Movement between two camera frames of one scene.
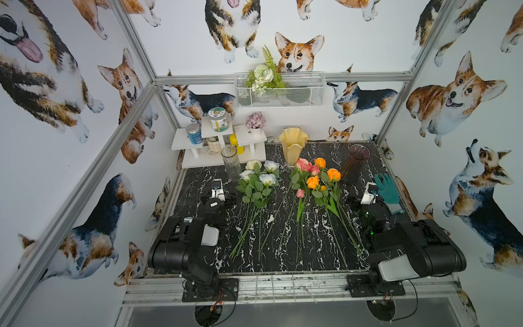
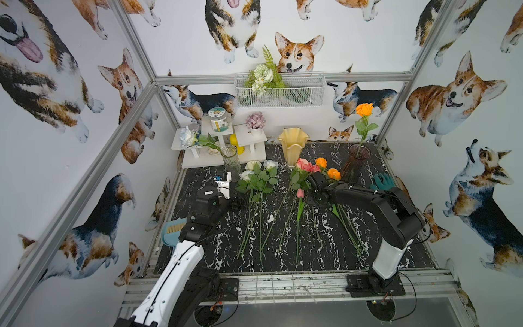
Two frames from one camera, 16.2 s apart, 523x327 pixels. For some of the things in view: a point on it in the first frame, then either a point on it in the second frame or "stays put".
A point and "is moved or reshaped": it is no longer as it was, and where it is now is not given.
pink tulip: [300, 195] stays put
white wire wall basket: [302, 90] stays put
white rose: [266, 181] → [189, 138]
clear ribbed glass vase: [232, 163] stays put
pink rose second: [304, 168] stays put
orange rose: [313, 183] is moved or reshaped
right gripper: [361, 207] → [314, 195]
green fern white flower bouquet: [264, 75] stays put
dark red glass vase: [357, 154] stays put
